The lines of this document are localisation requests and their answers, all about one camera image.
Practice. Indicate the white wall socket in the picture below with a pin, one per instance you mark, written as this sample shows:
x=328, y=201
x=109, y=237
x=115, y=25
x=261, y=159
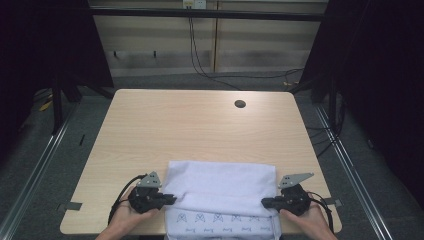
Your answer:
x=195, y=4

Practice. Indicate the black horizontal frame bar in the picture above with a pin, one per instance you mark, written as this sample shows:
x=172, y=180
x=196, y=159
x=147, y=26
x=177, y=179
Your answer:
x=206, y=14

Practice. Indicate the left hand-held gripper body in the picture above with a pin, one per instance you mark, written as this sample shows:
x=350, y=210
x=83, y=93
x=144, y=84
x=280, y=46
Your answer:
x=145, y=200

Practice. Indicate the dark curtain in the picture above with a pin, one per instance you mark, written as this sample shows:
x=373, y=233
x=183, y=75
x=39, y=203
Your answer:
x=383, y=83
x=40, y=50

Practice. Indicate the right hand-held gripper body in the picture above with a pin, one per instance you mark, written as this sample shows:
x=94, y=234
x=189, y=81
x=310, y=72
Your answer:
x=295, y=200

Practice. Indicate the aluminium floor rail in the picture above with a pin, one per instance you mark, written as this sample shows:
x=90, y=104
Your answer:
x=36, y=166
x=350, y=166

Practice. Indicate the black metal stand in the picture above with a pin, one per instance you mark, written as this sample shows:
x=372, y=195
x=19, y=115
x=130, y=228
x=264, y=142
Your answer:
x=57, y=106

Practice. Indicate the white towel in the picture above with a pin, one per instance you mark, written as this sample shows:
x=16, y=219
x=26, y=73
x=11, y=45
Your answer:
x=220, y=186

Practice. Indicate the small black floor item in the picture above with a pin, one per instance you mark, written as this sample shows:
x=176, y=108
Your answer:
x=82, y=140

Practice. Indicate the person's right hand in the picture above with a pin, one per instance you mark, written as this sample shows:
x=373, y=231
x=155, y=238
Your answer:
x=310, y=221

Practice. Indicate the black frame foot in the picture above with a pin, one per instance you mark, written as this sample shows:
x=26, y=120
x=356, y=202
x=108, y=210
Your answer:
x=305, y=87

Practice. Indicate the yellow floor item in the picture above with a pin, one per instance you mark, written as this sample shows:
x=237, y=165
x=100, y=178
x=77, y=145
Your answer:
x=45, y=106

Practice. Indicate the grey tape strip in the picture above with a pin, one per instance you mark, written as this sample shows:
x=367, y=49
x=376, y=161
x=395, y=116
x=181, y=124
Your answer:
x=335, y=202
x=72, y=206

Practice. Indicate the person's left hand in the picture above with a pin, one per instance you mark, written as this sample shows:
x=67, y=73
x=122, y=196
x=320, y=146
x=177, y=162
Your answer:
x=128, y=218

